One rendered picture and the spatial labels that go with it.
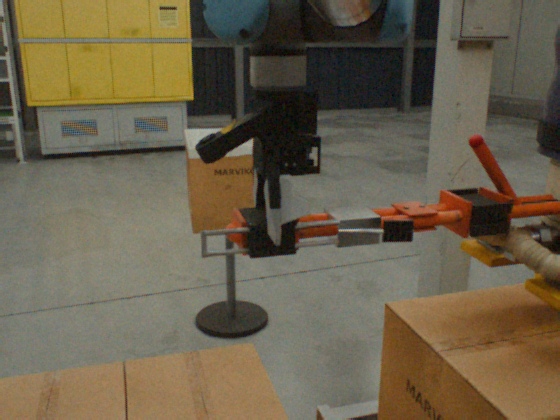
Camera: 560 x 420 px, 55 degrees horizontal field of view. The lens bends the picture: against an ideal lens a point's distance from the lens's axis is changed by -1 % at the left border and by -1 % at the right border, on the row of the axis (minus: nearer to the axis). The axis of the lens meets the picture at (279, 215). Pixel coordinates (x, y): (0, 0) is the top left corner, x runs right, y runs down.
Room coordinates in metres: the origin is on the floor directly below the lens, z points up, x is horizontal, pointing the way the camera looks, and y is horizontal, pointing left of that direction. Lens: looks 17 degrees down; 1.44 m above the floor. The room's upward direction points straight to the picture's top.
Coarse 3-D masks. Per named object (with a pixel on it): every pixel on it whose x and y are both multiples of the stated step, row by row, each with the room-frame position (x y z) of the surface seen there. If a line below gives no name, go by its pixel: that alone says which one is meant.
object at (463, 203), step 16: (448, 192) 0.86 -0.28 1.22; (464, 192) 0.90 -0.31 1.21; (480, 192) 0.90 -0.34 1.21; (496, 192) 0.86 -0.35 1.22; (448, 208) 0.85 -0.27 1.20; (464, 208) 0.81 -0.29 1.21; (480, 208) 0.80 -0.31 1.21; (496, 208) 0.81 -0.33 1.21; (512, 208) 0.83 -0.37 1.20; (464, 224) 0.81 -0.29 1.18; (480, 224) 0.81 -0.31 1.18; (496, 224) 0.81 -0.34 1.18
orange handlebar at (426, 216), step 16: (384, 208) 0.84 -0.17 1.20; (400, 208) 0.82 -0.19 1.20; (416, 208) 0.82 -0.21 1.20; (432, 208) 0.85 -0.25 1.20; (528, 208) 0.85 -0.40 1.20; (544, 208) 0.86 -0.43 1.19; (416, 224) 0.79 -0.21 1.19; (432, 224) 0.80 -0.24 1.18; (448, 224) 0.81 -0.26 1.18; (240, 240) 0.73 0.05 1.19
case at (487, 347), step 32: (512, 288) 1.08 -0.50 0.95; (384, 320) 1.01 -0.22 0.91; (416, 320) 0.94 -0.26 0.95; (448, 320) 0.94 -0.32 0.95; (480, 320) 0.93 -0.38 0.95; (512, 320) 0.93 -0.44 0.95; (544, 320) 0.93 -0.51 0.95; (384, 352) 1.00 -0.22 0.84; (416, 352) 0.89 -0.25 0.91; (448, 352) 0.82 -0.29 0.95; (480, 352) 0.82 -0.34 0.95; (512, 352) 0.82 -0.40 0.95; (544, 352) 0.82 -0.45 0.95; (384, 384) 0.99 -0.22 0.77; (416, 384) 0.88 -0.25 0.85; (448, 384) 0.78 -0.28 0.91; (480, 384) 0.73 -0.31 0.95; (512, 384) 0.73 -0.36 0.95; (544, 384) 0.73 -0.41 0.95; (384, 416) 0.98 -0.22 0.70; (416, 416) 0.87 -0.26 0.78; (448, 416) 0.77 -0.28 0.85; (480, 416) 0.70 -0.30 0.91; (512, 416) 0.65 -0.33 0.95; (544, 416) 0.65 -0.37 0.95
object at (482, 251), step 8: (464, 240) 1.01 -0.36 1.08; (472, 240) 1.02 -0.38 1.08; (480, 240) 1.00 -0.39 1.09; (464, 248) 1.00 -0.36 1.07; (472, 248) 0.98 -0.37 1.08; (480, 248) 0.97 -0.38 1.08; (488, 248) 0.97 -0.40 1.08; (496, 248) 0.96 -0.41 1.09; (504, 248) 0.96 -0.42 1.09; (480, 256) 0.95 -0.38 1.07; (488, 256) 0.93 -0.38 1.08; (496, 256) 0.93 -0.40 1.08; (488, 264) 0.93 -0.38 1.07; (496, 264) 0.92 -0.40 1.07; (504, 264) 0.93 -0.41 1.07; (512, 264) 0.93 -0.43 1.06
